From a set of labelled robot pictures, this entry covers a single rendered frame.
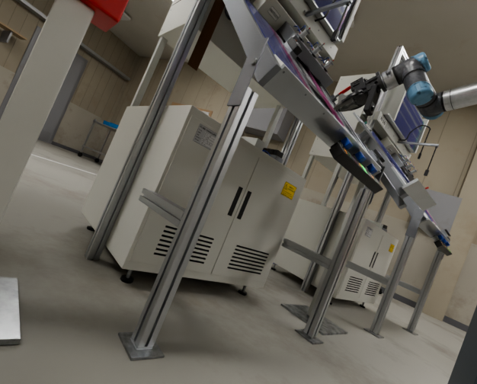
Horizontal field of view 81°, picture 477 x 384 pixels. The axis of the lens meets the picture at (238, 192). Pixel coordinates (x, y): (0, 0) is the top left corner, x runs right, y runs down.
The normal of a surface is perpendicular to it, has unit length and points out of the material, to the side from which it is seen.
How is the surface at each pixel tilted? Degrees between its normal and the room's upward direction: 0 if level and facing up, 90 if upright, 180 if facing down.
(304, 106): 132
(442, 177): 90
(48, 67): 90
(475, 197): 90
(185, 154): 90
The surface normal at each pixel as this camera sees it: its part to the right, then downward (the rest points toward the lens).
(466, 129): -0.44, -0.22
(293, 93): 0.20, 0.79
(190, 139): 0.62, 0.22
